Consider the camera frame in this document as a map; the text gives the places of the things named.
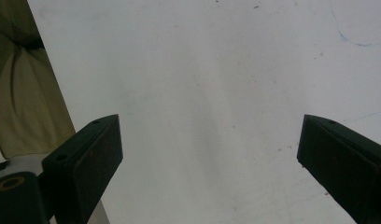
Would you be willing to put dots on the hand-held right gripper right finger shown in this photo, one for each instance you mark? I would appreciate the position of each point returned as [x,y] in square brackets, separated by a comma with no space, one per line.
[344,168]

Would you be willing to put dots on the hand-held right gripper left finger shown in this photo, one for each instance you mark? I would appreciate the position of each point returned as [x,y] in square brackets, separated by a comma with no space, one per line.
[82,174]

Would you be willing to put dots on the olive cloth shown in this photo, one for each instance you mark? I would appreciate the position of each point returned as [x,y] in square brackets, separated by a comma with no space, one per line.
[23,109]

